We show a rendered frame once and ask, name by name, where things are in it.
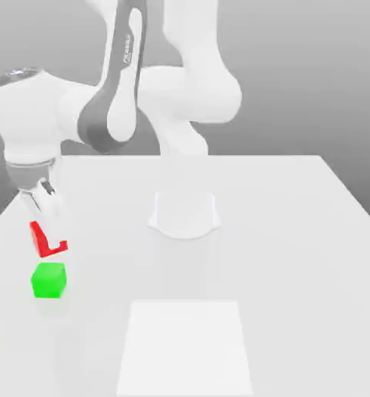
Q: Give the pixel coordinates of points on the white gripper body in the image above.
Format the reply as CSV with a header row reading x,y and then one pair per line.
x,y
48,207

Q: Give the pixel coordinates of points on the small red cube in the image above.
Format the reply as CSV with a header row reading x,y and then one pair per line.
x,y
37,240

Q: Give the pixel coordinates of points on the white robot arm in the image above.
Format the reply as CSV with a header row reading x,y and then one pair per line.
x,y
26,118

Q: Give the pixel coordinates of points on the small green cube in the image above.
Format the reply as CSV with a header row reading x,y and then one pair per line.
x,y
49,280

